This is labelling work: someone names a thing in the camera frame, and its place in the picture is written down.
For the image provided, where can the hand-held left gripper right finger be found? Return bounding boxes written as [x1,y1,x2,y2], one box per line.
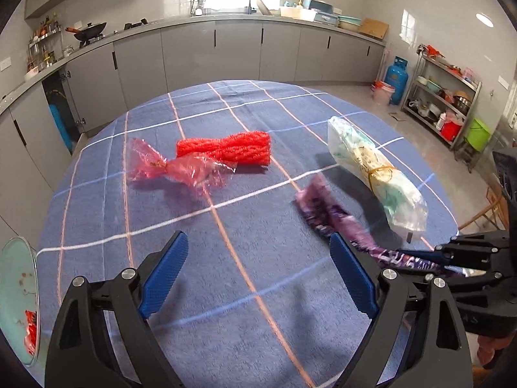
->
[329,232,473,388]

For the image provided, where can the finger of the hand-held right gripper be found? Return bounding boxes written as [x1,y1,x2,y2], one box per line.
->
[394,232,511,268]
[443,267,511,305]

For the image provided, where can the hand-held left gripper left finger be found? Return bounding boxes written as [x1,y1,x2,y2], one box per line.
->
[44,230,190,388]

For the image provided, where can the purple plastic wrapper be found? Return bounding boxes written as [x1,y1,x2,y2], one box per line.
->
[294,174,487,279]

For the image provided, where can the red plastic bag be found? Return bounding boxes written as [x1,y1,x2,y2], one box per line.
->
[22,310,40,356]

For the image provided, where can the light green plate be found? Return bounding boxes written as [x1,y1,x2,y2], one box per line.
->
[0,236,41,368]

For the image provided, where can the person's right forearm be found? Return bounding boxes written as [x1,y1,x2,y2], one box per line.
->
[477,335,507,370]

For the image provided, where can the wooden chair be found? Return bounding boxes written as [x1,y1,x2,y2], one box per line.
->
[458,174,510,231]

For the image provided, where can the blue plaid tablecloth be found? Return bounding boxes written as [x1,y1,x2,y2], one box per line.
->
[36,80,459,388]

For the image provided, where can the red cellophane wrapper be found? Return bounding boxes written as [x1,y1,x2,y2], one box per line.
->
[127,137,238,195]

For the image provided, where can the clear plastic bag with paper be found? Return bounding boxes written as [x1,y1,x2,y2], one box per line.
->
[327,116,429,244]

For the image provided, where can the green plastic bucket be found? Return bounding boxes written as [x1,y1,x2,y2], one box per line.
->
[464,118,492,149]

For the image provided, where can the red plastic bucket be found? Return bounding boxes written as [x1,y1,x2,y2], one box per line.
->
[440,119,463,142]

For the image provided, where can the red mesh net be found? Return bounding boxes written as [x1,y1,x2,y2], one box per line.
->
[176,130,272,167]

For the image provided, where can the steel pot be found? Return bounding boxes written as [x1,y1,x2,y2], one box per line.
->
[452,91,473,114]

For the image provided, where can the white plastic bucket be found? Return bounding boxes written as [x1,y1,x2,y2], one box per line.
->
[371,81,396,106]

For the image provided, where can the blue gas cylinder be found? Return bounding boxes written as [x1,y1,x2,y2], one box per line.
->
[384,57,408,106]
[48,105,73,152]

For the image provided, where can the steel storage shelf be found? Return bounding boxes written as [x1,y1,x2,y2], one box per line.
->
[401,44,483,162]

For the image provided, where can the grey kitchen base cabinets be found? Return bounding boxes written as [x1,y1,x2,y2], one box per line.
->
[0,18,388,227]

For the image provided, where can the cardboard box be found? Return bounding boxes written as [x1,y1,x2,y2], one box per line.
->
[359,17,389,40]

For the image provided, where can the gas stove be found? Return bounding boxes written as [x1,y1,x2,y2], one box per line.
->
[79,18,148,47]

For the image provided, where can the black wok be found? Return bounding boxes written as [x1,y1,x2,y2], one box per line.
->
[66,22,108,42]

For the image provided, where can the metal spice rack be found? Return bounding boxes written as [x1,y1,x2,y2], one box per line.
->
[27,12,65,71]

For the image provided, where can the white plastic basin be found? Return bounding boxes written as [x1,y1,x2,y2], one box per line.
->
[280,6,318,21]

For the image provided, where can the blue storage box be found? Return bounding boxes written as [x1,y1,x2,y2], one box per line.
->
[302,0,344,23]

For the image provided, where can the grey upper cabinet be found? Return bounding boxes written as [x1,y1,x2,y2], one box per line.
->
[24,0,71,20]

